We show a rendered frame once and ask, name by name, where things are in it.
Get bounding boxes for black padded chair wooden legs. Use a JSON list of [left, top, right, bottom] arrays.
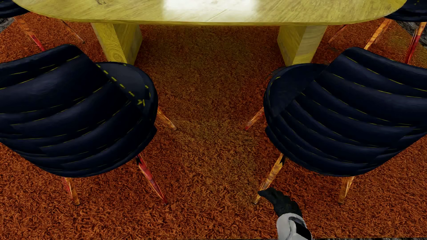
[[0, 0, 85, 52], [244, 47, 427, 205], [0, 44, 177, 206], [328, 0, 427, 64]]

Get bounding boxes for orange shag rug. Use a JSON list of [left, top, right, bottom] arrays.
[[0, 13, 427, 239]]

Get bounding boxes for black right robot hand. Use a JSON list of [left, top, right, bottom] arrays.
[[258, 188, 303, 217]]

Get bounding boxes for yellow wooden oval table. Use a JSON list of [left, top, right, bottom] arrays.
[[12, 0, 407, 66]]

